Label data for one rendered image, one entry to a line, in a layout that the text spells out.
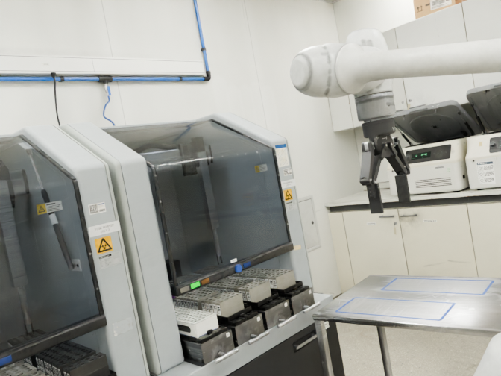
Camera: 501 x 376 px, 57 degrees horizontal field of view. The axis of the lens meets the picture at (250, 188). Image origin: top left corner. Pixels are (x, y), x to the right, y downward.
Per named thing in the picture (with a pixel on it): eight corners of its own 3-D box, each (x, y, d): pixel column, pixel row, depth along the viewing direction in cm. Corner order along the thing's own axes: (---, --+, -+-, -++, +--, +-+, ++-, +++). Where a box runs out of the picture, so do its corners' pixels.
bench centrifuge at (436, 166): (389, 198, 355) (376, 116, 352) (426, 184, 397) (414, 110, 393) (461, 192, 314) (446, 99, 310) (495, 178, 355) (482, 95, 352)
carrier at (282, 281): (292, 283, 196) (290, 269, 196) (296, 283, 195) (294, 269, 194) (273, 292, 188) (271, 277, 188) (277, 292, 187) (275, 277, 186)
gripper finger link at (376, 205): (379, 183, 105) (377, 183, 105) (384, 212, 106) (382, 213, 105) (367, 183, 107) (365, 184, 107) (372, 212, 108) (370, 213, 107)
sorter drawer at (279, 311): (165, 310, 220) (162, 292, 219) (188, 301, 229) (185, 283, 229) (276, 332, 167) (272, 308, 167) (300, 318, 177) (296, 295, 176)
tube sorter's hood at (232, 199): (106, 286, 189) (76, 134, 186) (217, 248, 231) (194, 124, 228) (178, 297, 152) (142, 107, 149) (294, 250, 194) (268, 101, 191)
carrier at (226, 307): (241, 307, 175) (238, 292, 175) (244, 308, 174) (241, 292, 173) (218, 318, 167) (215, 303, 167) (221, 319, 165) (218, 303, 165)
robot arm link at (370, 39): (368, 99, 117) (334, 102, 109) (358, 38, 116) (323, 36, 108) (405, 89, 108) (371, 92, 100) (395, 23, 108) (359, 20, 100)
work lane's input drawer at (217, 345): (106, 336, 199) (102, 315, 198) (135, 324, 208) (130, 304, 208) (212, 368, 146) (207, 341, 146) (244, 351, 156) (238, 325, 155)
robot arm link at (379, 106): (399, 91, 109) (404, 116, 110) (367, 99, 116) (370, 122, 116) (380, 92, 103) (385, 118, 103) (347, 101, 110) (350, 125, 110)
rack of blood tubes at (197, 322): (150, 330, 174) (147, 313, 174) (171, 320, 181) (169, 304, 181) (197, 342, 153) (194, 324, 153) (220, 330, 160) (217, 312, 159)
